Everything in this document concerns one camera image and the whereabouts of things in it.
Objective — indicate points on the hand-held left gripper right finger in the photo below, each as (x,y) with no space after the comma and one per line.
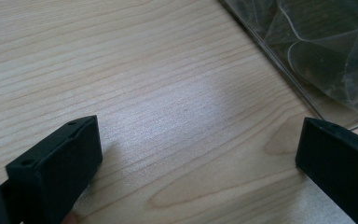
(338,161)

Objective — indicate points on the clear plastic bag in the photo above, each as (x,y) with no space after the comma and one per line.
(317,46)

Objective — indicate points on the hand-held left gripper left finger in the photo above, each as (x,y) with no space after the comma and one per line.
(54,174)

